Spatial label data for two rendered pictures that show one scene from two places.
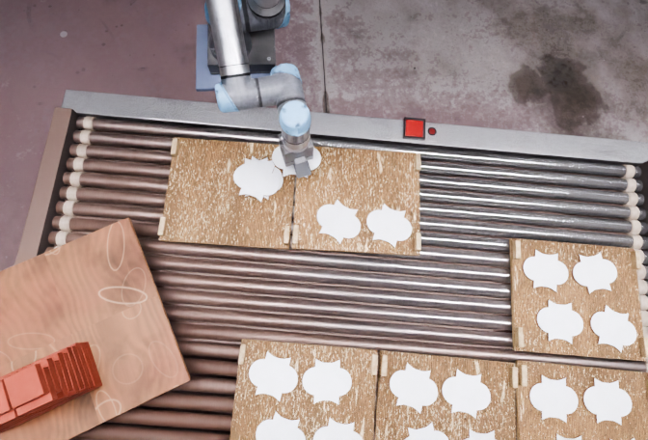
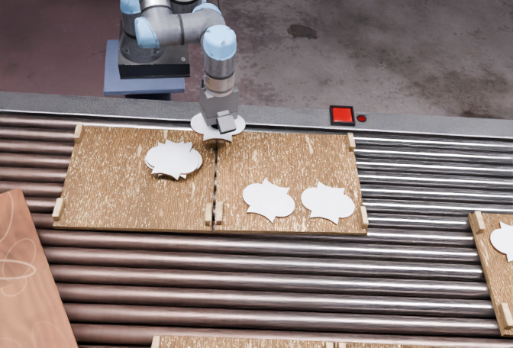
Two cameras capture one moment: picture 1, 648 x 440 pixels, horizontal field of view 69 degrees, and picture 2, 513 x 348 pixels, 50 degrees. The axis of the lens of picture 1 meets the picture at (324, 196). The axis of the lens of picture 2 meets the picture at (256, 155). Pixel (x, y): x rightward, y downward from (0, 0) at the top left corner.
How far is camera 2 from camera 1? 0.58 m
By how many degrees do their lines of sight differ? 24
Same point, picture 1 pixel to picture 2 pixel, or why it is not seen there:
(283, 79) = (206, 13)
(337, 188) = (265, 169)
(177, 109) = (83, 104)
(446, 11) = (357, 76)
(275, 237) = (194, 219)
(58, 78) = not seen: outside the picture
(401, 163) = (333, 144)
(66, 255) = not seen: outside the picture
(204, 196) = (111, 180)
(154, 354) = (39, 337)
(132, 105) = (33, 101)
